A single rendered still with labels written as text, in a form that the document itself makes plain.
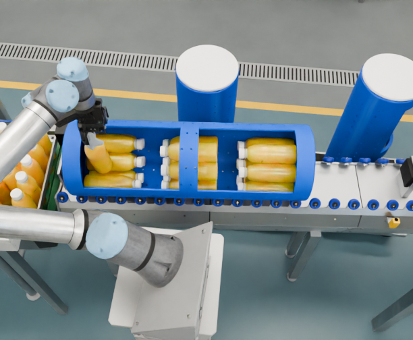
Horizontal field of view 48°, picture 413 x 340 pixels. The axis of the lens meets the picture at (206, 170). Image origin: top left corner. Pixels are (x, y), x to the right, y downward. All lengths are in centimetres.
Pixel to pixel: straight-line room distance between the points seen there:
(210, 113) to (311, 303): 122
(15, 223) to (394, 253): 223
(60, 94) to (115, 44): 264
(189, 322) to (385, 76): 146
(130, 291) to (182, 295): 28
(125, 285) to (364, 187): 103
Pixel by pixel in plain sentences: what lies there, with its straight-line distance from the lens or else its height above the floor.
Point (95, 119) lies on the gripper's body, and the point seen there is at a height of 143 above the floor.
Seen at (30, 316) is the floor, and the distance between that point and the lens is 277.
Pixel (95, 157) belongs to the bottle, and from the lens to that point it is 161.
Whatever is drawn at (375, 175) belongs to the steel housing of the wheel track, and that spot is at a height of 93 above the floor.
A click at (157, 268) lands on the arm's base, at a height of 135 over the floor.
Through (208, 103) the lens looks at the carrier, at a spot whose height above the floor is 95.
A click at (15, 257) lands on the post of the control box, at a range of 198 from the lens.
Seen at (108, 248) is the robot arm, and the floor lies 144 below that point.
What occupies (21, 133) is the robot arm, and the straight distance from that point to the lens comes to 114.
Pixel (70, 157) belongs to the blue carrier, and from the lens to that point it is 165.
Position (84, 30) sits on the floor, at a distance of 392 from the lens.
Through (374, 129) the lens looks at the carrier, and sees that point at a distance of 229.
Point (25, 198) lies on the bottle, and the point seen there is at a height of 107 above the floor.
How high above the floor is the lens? 254
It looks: 59 degrees down
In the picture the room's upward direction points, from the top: 2 degrees clockwise
